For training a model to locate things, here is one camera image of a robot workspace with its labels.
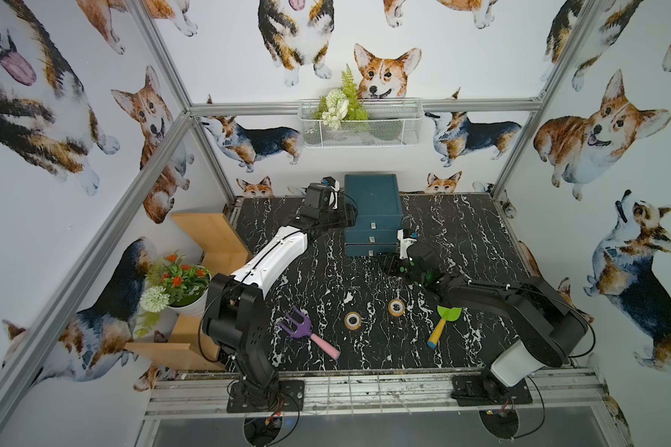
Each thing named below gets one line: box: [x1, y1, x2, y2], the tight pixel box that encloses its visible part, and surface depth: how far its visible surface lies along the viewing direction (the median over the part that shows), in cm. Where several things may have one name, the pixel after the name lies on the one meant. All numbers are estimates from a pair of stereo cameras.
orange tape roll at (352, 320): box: [343, 311, 362, 331], surface depth 89 cm
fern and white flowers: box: [313, 63, 369, 131], surface depth 82 cm
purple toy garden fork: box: [279, 306, 342, 361], surface depth 87 cm
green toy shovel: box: [426, 305, 463, 349], surface depth 87 cm
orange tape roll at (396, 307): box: [387, 298, 406, 317], surface depth 92 cm
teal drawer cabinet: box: [343, 173, 403, 258], surface depth 96 cm
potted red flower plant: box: [134, 249, 212, 339], surface depth 73 cm
